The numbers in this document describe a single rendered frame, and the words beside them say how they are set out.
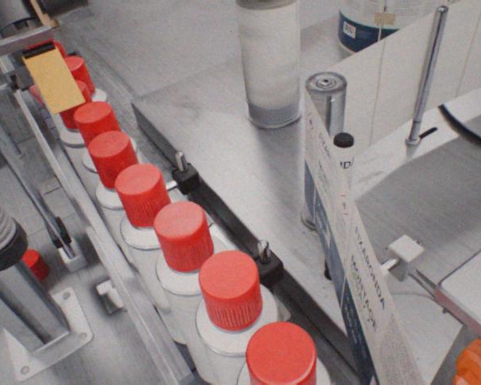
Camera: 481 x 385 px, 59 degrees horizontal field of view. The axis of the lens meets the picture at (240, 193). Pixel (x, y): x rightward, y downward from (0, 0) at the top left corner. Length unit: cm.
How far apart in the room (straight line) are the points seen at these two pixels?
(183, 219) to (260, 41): 37
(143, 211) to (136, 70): 72
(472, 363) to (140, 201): 21
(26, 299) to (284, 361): 33
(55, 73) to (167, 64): 59
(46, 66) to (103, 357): 31
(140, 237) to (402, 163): 40
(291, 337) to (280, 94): 46
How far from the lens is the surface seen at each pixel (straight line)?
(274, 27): 58
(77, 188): 51
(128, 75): 98
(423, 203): 56
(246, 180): 58
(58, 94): 41
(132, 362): 51
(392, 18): 79
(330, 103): 40
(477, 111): 71
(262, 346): 21
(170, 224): 26
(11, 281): 47
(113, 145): 34
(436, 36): 56
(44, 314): 52
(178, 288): 29
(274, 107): 64
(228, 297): 23
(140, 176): 30
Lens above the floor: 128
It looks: 45 degrees down
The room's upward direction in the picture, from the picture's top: 8 degrees counter-clockwise
